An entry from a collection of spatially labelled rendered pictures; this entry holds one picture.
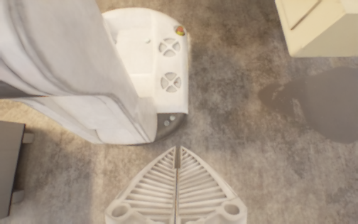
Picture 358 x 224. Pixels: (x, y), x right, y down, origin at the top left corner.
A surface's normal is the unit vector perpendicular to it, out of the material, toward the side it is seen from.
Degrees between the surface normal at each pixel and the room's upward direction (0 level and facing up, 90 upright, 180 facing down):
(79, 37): 90
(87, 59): 90
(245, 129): 0
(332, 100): 0
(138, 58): 0
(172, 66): 38
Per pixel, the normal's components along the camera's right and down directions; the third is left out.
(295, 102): -0.02, -0.22
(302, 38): -1.00, 0.04
